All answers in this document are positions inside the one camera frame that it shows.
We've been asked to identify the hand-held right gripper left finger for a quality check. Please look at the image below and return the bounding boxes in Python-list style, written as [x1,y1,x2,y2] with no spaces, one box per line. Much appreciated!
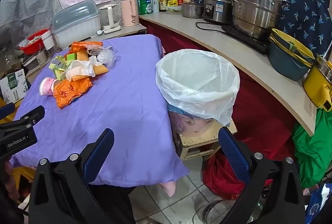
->
[28,128,115,224]

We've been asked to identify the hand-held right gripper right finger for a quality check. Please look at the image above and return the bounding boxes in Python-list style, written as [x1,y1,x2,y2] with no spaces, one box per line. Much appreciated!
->
[218,127,306,224]

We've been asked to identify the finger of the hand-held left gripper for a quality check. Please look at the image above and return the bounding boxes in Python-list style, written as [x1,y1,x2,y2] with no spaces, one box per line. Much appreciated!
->
[0,105,45,133]
[0,103,15,121]

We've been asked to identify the pink paper cup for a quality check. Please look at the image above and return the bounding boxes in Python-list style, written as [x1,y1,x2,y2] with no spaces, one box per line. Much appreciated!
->
[39,77,62,97]

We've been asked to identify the orange bag with red print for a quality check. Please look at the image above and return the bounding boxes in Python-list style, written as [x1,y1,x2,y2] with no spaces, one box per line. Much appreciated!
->
[54,77,93,109]

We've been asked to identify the pink waste bin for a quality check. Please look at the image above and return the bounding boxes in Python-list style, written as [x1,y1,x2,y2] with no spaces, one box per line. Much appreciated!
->
[167,107,217,137]

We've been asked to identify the yellow green snack wrapper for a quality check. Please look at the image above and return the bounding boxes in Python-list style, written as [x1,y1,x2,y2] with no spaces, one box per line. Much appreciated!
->
[49,55,72,80]

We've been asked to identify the white tissue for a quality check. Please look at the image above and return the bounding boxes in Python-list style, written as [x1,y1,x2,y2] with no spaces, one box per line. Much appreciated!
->
[62,56,97,82]

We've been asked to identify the yellow wafer biscuit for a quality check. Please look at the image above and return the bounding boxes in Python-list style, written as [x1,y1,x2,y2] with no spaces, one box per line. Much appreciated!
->
[75,49,90,61]
[89,62,109,76]

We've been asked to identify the white plastic bin liner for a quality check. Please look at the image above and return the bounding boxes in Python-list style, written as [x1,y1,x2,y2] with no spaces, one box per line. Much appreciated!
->
[156,49,240,126]

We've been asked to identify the orange plastic bag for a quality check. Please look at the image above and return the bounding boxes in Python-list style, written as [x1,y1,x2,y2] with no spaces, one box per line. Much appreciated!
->
[69,41,103,58]

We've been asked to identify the clear plastic bag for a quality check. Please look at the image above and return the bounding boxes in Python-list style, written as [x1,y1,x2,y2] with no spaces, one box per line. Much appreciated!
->
[97,47,116,68]

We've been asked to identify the person's left hand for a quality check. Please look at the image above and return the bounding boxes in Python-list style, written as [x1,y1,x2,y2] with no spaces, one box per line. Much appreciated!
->
[0,160,20,204]

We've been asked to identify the printed cardboard box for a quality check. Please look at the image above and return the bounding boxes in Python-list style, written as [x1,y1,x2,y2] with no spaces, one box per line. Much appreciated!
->
[0,68,29,104]

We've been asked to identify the wooden stool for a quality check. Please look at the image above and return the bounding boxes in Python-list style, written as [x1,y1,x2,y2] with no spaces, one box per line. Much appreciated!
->
[172,120,238,161]

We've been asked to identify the purple tablecloth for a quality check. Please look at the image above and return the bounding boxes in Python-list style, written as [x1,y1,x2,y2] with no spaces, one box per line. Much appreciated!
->
[10,34,191,187]

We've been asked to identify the red counter curtain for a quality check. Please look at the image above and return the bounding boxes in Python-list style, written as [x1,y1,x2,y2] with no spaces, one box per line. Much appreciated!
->
[140,19,299,162]

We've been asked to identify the clear glass jar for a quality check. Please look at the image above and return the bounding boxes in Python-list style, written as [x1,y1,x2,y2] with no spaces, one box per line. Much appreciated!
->
[194,199,242,224]

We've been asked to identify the red plastic basin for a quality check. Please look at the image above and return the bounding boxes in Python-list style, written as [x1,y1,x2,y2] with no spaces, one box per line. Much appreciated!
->
[19,29,50,55]

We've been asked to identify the pink underlay cloth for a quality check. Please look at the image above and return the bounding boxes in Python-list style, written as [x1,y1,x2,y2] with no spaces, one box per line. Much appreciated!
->
[159,181,177,198]

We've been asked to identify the white plastic container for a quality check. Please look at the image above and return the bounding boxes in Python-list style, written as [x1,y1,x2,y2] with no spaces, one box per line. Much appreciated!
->
[41,31,54,51]

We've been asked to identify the green plastic bag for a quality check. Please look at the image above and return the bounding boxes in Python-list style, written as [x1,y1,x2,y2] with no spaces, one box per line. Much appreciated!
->
[293,110,332,189]

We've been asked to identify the blue printed bag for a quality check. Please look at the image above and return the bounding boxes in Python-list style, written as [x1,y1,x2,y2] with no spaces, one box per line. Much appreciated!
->
[305,182,332,224]

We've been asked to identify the white dish rack grey lid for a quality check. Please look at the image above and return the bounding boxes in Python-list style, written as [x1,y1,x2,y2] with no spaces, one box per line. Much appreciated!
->
[52,0,102,49]

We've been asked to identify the stacked blue yellow basins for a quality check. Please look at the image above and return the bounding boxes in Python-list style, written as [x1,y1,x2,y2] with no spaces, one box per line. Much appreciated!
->
[268,28,316,82]

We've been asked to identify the yellow electric pot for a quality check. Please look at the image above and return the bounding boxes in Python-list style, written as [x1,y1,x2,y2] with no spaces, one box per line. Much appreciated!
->
[303,54,332,113]

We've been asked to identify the grey plastic tarp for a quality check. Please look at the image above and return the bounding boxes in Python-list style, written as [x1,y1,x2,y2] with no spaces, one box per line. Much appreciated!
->
[0,0,63,41]

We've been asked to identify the black induction cooktop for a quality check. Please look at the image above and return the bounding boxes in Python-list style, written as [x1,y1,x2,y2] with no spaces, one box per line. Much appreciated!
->
[221,25,272,55]

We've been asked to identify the grey kitchen counter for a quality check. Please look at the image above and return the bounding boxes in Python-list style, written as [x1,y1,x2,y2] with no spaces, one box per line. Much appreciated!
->
[139,12,317,137]

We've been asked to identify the small grey side table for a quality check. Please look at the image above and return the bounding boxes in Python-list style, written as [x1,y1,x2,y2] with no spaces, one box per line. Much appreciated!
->
[85,24,148,42]

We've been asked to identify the glass electric kettle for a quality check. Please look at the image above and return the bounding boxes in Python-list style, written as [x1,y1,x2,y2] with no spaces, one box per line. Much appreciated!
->
[98,4,122,34]

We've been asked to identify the large steel steamer pot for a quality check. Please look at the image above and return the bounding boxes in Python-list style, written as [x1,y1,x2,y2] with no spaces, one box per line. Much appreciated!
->
[225,0,291,41]

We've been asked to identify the pink electric kettle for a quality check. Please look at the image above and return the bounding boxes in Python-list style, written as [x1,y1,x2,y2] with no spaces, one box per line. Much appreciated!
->
[120,0,140,27]

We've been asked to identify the steel rice cooker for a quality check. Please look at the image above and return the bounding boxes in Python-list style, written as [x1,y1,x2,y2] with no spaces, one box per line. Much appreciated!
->
[203,0,235,25]

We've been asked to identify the small steel pot glass lid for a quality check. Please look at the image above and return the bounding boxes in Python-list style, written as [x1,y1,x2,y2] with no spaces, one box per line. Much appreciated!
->
[181,0,204,18]

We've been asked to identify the clear plastic food container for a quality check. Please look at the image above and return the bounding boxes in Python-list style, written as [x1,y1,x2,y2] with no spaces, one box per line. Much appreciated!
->
[166,5,183,16]

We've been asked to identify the green tin can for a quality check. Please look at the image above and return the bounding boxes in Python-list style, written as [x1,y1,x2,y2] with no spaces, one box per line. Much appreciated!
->
[137,0,153,16]

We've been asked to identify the navy patterned cloth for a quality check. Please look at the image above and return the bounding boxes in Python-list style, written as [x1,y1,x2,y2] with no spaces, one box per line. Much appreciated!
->
[185,0,332,58]

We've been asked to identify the black power cable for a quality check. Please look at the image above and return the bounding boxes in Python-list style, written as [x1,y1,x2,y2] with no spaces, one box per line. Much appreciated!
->
[195,21,227,32]

